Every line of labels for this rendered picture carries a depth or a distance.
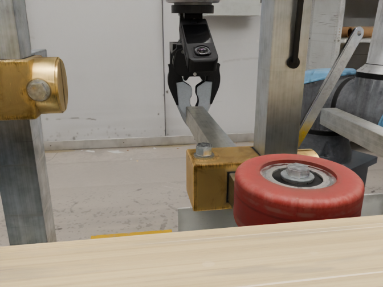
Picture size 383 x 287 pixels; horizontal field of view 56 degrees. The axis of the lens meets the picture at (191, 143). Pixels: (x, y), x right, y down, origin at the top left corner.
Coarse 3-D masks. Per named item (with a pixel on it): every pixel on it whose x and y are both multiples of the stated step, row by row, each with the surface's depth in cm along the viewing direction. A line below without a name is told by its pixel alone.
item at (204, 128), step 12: (192, 108) 62; (204, 108) 62; (192, 120) 57; (204, 120) 54; (192, 132) 58; (204, 132) 48; (216, 132) 48; (216, 144) 44; (228, 144) 44; (228, 192) 36
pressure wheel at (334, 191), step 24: (240, 168) 24; (264, 168) 25; (288, 168) 23; (312, 168) 25; (336, 168) 24; (240, 192) 22; (264, 192) 21; (288, 192) 21; (312, 192) 21; (336, 192) 21; (360, 192) 21; (240, 216) 23; (264, 216) 21; (288, 216) 20; (312, 216) 20; (336, 216) 20
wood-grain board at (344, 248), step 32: (288, 224) 19; (320, 224) 19; (352, 224) 19; (0, 256) 16; (32, 256) 16; (64, 256) 16; (96, 256) 16; (128, 256) 16; (160, 256) 16; (192, 256) 16; (224, 256) 16; (256, 256) 16; (288, 256) 16; (320, 256) 16; (352, 256) 16
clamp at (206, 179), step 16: (192, 160) 36; (208, 160) 36; (224, 160) 36; (240, 160) 36; (192, 176) 35; (208, 176) 35; (224, 176) 35; (192, 192) 36; (208, 192) 36; (224, 192) 36; (208, 208) 36; (224, 208) 36
